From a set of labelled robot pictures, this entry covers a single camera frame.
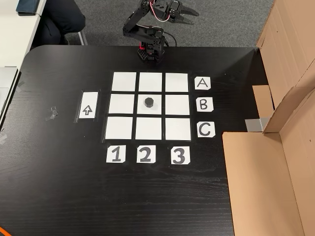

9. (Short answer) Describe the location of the white paper grid square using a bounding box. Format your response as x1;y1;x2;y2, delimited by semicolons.
139;72;163;92
105;117;134;140
112;71;137;91
165;118;192;141
135;117;162;141
165;94;191;116
137;94;162;115
165;72;189;93
108;93;135;115

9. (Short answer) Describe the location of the letter A paper sheet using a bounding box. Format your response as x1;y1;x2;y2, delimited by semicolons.
194;76;212;91

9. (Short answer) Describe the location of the letter B paper sheet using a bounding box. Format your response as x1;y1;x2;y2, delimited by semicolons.
195;97;215;113

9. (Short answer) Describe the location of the grey metal chair leg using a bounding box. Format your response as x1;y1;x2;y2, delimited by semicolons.
77;30;89;46

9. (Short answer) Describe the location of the letter C paper sheet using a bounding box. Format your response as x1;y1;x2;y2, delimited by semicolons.
196;121;216;138

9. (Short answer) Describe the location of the person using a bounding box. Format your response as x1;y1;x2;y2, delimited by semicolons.
36;0;86;45

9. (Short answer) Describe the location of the grey tape strip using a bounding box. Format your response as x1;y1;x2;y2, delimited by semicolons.
244;117;270;133

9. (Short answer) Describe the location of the number 3 paper sheet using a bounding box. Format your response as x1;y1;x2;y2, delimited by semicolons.
170;146;191;165

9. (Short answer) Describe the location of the arrow paper sheet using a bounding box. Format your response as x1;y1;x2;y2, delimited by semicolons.
78;91;99;119

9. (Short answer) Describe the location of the dark blue notebook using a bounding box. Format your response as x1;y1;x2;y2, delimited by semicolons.
15;0;41;17

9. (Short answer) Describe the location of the number 2 paper sheet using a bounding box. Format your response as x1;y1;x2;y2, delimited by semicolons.
136;145;157;164

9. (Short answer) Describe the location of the number 1 paper sheet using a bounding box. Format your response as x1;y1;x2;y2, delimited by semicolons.
106;145;127;164

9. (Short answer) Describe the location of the crumpled clear tape piece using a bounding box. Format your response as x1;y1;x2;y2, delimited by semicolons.
45;106;59;121

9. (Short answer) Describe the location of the white desk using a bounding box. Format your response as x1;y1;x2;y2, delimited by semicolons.
0;0;47;68

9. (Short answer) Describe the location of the large brown cardboard box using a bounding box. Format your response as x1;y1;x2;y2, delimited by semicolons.
222;0;315;236

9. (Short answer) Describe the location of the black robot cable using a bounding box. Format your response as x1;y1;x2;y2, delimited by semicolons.
162;31;178;47

